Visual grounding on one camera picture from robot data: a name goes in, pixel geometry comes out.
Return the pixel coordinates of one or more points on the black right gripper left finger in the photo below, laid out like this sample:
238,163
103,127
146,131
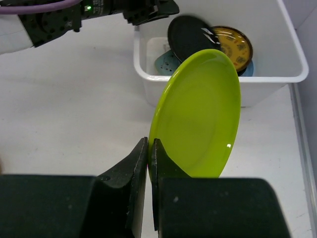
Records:
125,185

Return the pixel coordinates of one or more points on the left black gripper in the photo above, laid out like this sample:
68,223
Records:
136,12

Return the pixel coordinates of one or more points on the white plastic bin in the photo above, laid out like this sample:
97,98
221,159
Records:
278,57

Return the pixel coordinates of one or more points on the lime green plate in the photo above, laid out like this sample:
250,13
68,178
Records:
198,113

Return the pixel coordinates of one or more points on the light green ceramic plate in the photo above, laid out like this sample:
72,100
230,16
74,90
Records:
167,63

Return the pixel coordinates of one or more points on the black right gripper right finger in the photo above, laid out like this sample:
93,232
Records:
170,192

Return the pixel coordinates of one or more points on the blue plastic plate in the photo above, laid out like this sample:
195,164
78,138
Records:
248,71

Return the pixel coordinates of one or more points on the black plate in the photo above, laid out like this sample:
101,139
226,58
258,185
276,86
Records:
188,34

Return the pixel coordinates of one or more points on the large yellow patterned plate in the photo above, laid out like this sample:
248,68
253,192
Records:
236,46

